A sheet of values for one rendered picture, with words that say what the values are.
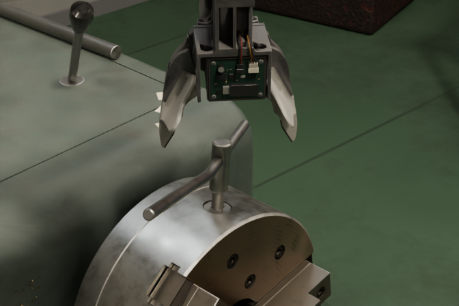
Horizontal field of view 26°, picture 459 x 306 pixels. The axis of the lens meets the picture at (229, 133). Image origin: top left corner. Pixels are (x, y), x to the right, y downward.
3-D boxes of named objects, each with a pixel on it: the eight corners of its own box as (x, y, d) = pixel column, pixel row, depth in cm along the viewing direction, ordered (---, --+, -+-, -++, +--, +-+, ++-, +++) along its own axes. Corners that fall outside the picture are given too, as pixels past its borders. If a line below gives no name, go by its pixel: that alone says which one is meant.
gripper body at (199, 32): (194, 108, 95) (192, -8, 89) (189, 67, 102) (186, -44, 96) (273, 105, 96) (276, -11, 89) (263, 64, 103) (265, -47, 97)
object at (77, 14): (62, 35, 130) (59, 1, 128) (81, 28, 132) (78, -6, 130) (82, 44, 128) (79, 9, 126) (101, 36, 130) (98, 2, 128)
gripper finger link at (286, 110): (297, 164, 102) (250, 100, 97) (289, 134, 107) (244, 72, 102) (324, 149, 101) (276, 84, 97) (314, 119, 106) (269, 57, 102)
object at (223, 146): (210, 222, 119) (215, 135, 114) (227, 225, 119) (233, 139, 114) (203, 231, 117) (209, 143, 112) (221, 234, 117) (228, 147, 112)
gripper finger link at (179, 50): (151, 94, 101) (196, 26, 97) (150, 87, 102) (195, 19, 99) (190, 114, 103) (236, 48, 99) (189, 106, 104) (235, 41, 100)
